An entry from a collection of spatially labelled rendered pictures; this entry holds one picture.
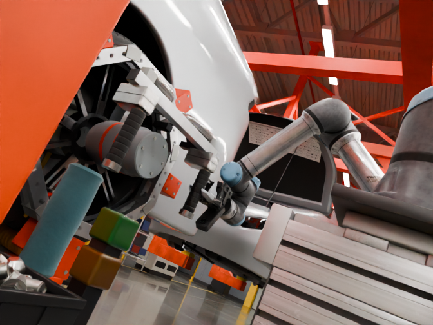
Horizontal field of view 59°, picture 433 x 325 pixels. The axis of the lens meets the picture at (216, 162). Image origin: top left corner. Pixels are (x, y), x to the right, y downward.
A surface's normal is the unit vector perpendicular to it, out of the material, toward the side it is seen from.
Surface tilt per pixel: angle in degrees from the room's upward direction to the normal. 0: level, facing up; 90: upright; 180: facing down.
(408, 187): 73
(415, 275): 90
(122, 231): 90
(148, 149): 90
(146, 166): 90
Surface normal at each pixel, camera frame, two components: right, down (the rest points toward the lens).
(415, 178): -0.36, -0.69
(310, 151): -0.58, 0.42
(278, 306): -0.34, -0.40
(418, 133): -0.72, -0.47
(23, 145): 0.82, 0.21
